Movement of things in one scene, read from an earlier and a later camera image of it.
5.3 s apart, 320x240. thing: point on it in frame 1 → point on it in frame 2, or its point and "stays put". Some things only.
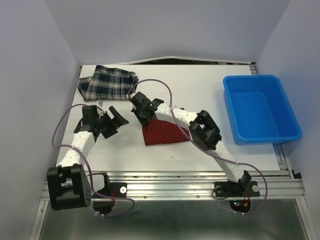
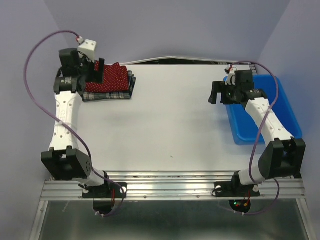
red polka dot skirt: (157, 132) → (115, 79)
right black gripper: (142, 120) → (220, 87)
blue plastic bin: (259, 110) stays put
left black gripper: (118, 119) → (96, 76)
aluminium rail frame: (281, 184) stays put
